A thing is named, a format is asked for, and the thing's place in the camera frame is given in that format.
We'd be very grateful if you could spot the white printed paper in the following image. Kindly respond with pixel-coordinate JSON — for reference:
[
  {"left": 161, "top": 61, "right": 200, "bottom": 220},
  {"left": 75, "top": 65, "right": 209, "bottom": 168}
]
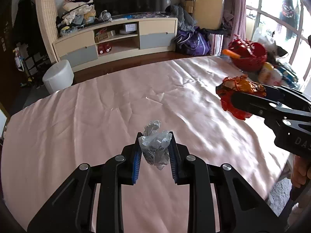
[{"left": 139, "top": 120, "right": 171, "bottom": 170}]

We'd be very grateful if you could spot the red gold foil wrapper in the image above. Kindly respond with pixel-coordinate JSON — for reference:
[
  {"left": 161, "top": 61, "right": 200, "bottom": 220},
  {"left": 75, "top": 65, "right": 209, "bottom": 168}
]
[{"left": 216, "top": 75, "right": 267, "bottom": 120}]

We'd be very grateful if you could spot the person right hand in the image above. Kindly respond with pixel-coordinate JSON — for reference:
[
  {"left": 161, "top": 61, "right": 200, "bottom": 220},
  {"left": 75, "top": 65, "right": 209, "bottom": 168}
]
[{"left": 290, "top": 155, "right": 311, "bottom": 188}]

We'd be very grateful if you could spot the yellow capped white bottle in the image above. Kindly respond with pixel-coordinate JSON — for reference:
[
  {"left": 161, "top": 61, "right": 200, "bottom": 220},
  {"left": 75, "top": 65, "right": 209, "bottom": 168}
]
[{"left": 258, "top": 62, "right": 274, "bottom": 83}]

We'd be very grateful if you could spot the pink satin tablecloth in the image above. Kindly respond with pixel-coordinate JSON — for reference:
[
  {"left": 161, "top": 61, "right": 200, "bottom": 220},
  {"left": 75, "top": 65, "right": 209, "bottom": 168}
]
[{"left": 1, "top": 57, "right": 289, "bottom": 232}]

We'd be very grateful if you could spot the red plastic basket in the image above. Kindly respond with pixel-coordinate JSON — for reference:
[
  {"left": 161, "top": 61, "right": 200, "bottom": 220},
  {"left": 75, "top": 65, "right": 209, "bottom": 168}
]
[{"left": 227, "top": 34, "right": 267, "bottom": 72}]

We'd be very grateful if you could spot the orange toy bat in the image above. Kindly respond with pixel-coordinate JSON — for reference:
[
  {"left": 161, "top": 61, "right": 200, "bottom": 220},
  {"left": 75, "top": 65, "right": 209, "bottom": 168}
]
[{"left": 222, "top": 49, "right": 241, "bottom": 59}]

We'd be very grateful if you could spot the purple bag on floor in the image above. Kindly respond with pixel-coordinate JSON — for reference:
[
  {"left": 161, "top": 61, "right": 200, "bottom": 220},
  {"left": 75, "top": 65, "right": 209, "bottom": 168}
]
[{"left": 174, "top": 27, "right": 210, "bottom": 56}]

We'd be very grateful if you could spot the pink purple curtain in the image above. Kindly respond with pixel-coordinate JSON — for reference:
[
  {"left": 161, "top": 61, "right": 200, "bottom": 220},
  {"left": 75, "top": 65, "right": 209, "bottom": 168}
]
[{"left": 223, "top": 0, "right": 246, "bottom": 41}]

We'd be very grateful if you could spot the white round stool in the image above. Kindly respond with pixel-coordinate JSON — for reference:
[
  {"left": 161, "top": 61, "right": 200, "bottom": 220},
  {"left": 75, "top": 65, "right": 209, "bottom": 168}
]
[{"left": 42, "top": 59, "right": 74, "bottom": 94}]

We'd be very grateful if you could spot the beige grey tv cabinet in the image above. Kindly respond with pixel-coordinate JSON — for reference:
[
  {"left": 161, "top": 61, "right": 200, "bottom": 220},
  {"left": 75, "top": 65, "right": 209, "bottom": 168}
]
[{"left": 53, "top": 17, "right": 178, "bottom": 72}]

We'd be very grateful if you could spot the beige standing air conditioner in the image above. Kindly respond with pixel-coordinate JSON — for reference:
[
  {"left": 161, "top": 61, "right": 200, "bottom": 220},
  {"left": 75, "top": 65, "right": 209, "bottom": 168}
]
[{"left": 193, "top": 0, "right": 225, "bottom": 30}]

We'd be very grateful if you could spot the pile of folded clothes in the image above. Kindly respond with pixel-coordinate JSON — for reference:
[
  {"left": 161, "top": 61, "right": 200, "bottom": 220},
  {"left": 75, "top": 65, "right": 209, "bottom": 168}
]
[{"left": 55, "top": 0, "right": 96, "bottom": 36}]

